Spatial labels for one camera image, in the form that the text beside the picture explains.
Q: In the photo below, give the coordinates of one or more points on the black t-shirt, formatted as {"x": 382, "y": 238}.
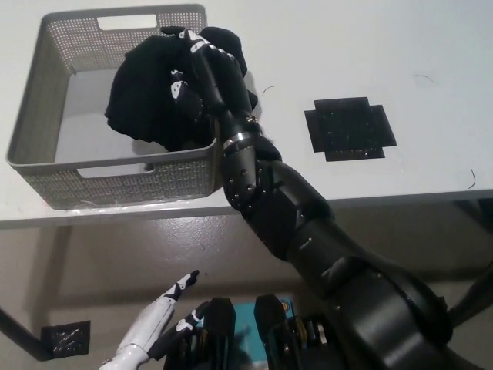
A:
{"x": 142, "y": 96}

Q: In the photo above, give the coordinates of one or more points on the grey perforated plastic basket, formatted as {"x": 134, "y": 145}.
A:
{"x": 38, "y": 96}

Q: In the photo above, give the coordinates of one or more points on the black floor tape patch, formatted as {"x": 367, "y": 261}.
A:
{"x": 65, "y": 339}

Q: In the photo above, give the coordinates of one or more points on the black left robot torso block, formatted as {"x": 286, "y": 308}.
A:
{"x": 221, "y": 323}

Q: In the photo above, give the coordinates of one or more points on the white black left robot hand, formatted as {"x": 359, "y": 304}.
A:
{"x": 148, "y": 327}

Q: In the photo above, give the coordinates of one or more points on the teal robot torso plate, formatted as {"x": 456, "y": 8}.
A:
{"x": 246, "y": 323}

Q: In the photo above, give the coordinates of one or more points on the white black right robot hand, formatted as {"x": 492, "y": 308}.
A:
{"x": 227, "y": 92}

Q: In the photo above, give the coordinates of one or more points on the black tape patch on table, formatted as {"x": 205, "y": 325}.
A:
{"x": 350, "y": 129}

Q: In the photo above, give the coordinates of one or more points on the black right robot torso block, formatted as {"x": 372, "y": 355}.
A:
{"x": 271, "y": 320}

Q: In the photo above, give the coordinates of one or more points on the black robot torso block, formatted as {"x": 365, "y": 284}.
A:
{"x": 271, "y": 320}
{"x": 221, "y": 323}

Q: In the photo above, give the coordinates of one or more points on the black left table leg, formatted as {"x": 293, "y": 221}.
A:
{"x": 19, "y": 329}

